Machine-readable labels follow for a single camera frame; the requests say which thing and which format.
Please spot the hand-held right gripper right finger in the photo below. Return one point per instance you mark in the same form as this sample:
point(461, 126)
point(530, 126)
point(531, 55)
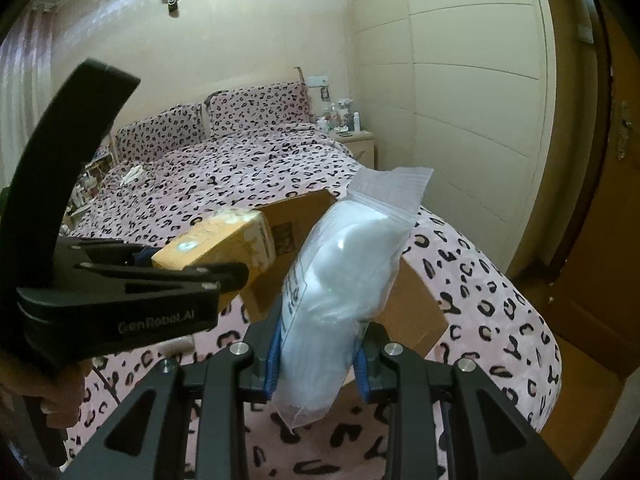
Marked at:
point(360, 372)

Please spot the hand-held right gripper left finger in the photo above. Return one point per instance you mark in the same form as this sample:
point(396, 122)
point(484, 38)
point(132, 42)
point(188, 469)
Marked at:
point(272, 365)

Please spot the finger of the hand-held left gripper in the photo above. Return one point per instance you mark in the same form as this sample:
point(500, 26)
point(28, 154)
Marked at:
point(145, 256)
point(225, 275)

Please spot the yellow tissue packet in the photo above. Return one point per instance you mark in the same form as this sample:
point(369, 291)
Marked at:
point(220, 240)

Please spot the brown cardboard box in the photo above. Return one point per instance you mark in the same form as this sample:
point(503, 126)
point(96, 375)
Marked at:
point(420, 310)

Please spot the clear zip bag white contents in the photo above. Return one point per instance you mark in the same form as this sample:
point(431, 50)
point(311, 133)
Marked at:
point(340, 285)

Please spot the person's left hand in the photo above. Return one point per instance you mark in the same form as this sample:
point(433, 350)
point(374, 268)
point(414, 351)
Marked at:
point(65, 400)

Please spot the cluttered side shelf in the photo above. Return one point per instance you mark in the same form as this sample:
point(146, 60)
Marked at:
point(90, 180)

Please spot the small white crumpled cloth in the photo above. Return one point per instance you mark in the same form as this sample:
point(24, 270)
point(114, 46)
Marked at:
point(134, 174)

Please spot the pink striped curtain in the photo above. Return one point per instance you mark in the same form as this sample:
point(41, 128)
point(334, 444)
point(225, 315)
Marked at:
point(22, 90)

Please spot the leopard print bed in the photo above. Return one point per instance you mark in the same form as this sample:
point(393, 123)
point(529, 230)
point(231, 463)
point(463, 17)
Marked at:
point(240, 170)

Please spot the pink leopard print pillow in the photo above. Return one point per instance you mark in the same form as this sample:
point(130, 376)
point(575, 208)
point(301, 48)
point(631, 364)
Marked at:
point(255, 107)
point(160, 132)

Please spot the cream nightstand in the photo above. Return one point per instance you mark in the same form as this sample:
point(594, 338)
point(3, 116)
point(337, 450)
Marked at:
point(360, 147)

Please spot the cluster of toiletry bottles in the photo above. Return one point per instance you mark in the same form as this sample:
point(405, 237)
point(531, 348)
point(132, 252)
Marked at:
point(337, 115)

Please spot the brown wooden door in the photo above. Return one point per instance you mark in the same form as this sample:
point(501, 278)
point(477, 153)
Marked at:
point(600, 235)

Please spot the cream panelled wardrobe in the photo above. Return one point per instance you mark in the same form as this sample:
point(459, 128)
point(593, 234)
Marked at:
point(450, 110)

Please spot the white wall socket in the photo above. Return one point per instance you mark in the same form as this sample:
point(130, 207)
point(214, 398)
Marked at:
point(317, 81)

